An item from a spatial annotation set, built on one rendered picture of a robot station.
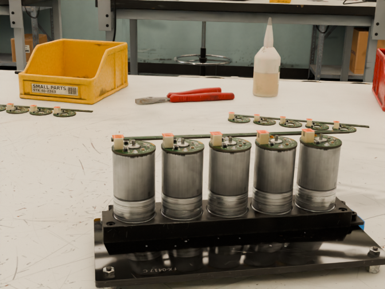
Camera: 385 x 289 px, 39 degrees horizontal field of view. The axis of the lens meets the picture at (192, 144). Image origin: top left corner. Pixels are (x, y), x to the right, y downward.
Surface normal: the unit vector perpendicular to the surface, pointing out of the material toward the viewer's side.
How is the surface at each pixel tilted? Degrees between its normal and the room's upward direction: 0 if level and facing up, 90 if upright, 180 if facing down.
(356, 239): 0
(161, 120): 0
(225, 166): 90
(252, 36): 90
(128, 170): 90
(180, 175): 90
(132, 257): 0
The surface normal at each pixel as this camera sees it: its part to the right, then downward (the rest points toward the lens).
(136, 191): 0.22, 0.31
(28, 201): 0.02, -0.95
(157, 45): -0.09, 0.31
